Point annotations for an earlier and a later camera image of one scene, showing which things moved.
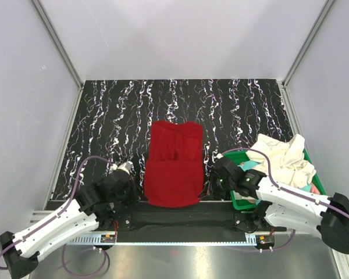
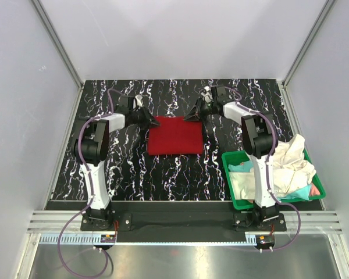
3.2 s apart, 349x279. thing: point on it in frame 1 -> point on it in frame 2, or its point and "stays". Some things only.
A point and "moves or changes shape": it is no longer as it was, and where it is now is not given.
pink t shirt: [313, 189] stays
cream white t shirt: [289, 165] stays
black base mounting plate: [213, 221] stays
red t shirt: [173, 175] moves or changes shape
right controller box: [264, 241] stays
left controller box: [107, 238] stays
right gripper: [213, 175] -> [196, 113]
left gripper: [136, 197] -> [148, 119]
